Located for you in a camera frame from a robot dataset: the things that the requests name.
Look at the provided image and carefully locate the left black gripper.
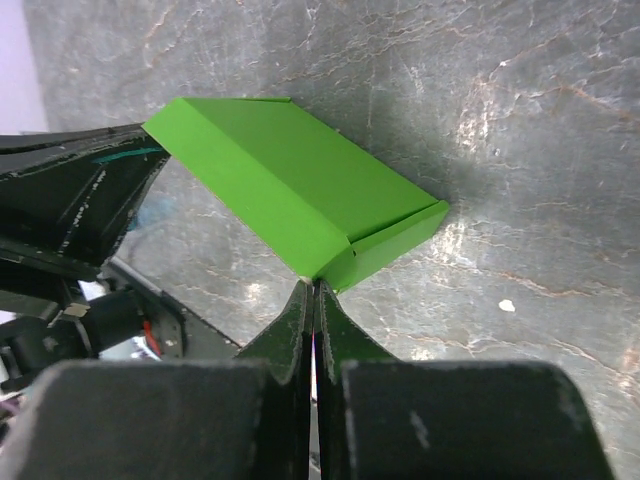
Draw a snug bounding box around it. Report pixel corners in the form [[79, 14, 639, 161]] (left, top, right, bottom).
[[1, 137, 186, 390]]

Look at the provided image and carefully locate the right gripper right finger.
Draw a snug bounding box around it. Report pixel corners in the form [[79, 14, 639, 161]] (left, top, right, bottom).
[[313, 281, 614, 479]]

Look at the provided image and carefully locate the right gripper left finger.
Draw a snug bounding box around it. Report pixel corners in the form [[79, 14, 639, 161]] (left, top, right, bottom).
[[1, 282, 313, 479]]

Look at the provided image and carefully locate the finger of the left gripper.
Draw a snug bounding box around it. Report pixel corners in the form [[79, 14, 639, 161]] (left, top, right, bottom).
[[1, 124, 150, 160]]

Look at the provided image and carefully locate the green paper box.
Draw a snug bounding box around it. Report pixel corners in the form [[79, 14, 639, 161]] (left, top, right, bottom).
[[144, 97, 449, 292]]

